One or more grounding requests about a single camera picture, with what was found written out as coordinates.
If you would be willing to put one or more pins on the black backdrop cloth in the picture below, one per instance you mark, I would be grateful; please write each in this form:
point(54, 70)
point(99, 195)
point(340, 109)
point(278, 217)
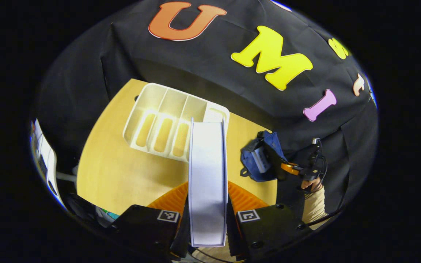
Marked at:
point(196, 62)

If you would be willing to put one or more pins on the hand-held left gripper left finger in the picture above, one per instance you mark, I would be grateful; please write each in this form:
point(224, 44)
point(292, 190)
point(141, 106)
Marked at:
point(183, 233)

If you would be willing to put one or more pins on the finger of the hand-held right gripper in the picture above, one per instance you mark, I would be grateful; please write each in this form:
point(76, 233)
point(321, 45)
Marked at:
point(291, 168)

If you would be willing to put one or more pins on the white plastic bookshelf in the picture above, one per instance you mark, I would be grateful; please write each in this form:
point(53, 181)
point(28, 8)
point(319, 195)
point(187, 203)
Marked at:
point(152, 106)

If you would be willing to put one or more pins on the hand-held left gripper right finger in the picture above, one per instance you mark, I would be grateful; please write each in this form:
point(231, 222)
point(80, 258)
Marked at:
point(232, 233)

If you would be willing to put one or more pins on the blue schoolbag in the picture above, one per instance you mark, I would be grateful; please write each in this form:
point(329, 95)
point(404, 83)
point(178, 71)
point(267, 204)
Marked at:
point(249, 164)

